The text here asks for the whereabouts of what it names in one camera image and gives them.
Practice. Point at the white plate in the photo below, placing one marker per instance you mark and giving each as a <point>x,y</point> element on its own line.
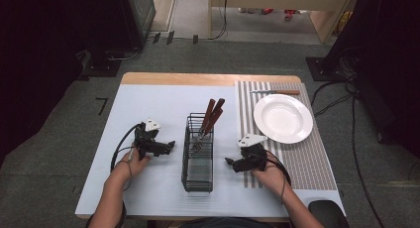
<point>283,119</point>

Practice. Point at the person's right hand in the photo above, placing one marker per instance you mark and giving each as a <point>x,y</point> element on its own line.
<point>270,180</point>

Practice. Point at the person's left hand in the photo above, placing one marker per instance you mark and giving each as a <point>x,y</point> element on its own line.
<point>130,167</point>

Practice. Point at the white table sheet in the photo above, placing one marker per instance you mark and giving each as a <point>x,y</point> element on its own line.
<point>155,102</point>

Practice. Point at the dark glass-fronted cabinet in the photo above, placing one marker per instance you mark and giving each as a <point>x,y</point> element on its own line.
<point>142,13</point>

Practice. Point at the striped grey placemat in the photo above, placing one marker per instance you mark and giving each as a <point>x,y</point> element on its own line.
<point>307,162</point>

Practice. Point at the black rounded pad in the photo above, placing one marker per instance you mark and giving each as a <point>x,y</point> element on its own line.
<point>328,214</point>

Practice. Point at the black stand base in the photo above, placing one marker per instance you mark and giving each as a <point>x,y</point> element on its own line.
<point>100,67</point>
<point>325,71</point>

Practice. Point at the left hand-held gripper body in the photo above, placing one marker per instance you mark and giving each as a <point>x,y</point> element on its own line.
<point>147,138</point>

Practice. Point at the red object on floor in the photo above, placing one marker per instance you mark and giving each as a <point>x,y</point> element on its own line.
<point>290,13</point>

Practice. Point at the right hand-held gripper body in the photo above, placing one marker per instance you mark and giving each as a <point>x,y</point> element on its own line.
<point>252,153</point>

